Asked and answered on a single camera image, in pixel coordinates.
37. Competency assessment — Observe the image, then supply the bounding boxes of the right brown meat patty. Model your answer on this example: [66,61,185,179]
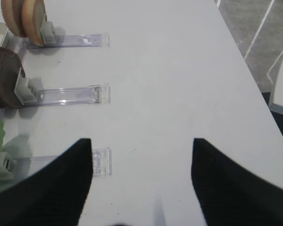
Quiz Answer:
[0,47,25,109]

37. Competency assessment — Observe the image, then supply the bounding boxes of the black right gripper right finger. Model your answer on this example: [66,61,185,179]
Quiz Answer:
[191,138,283,226]

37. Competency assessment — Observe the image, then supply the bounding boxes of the clear bun pusher track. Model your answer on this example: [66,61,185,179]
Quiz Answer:
[21,21,110,48]

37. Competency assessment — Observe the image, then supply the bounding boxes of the bun slice rack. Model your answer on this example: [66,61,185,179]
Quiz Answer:
[0,0,27,38]
[21,0,46,46]

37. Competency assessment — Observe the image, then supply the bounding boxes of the clear patty pusher track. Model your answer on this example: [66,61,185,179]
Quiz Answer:
[14,75,110,107]

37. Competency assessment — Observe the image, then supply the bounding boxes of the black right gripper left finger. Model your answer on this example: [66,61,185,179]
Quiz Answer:
[0,138,93,226]

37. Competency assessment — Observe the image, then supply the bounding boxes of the clear lettuce pusher track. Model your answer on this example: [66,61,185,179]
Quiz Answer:
[0,147,113,181]

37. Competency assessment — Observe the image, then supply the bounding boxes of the front bun slice right rack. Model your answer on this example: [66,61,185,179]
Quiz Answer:
[0,0,27,38]

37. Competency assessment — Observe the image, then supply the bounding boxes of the rear bun slice right rack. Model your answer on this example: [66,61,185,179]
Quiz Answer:
[21,0,46,46]

